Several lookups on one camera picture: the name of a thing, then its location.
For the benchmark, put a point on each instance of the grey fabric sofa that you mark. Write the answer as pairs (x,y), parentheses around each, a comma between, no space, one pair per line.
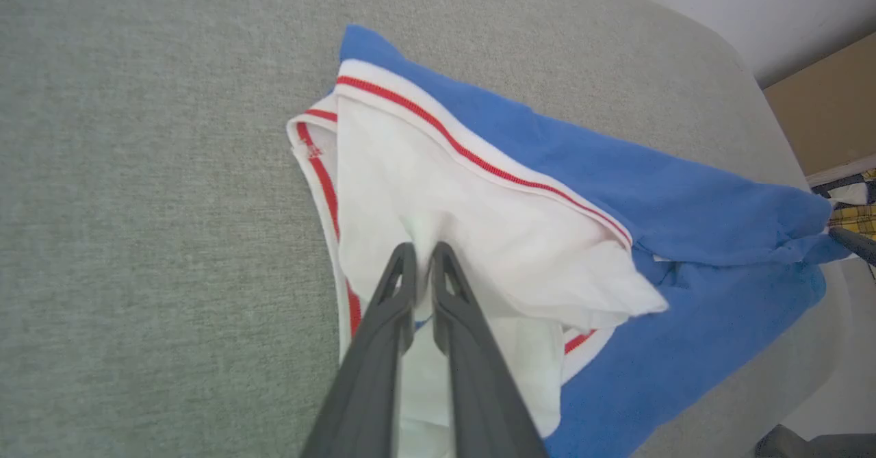
(137,170)

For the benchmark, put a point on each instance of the yellow plaid cloth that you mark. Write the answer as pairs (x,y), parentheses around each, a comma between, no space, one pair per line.
(859,217)

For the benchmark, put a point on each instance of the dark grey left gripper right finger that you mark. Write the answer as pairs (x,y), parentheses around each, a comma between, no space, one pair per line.
(479,389)

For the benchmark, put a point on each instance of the brown wooden board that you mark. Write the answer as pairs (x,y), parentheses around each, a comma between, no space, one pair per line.
(828,109)

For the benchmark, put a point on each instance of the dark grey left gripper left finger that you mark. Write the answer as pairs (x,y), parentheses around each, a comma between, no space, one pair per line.
(369,389)

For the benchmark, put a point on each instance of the blue and white garment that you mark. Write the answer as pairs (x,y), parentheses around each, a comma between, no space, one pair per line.
(650,191)

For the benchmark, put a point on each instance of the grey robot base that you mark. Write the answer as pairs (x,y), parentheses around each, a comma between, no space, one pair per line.
(814,446)

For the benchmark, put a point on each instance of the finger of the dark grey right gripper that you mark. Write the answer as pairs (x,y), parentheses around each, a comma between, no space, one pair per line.
(859,246)

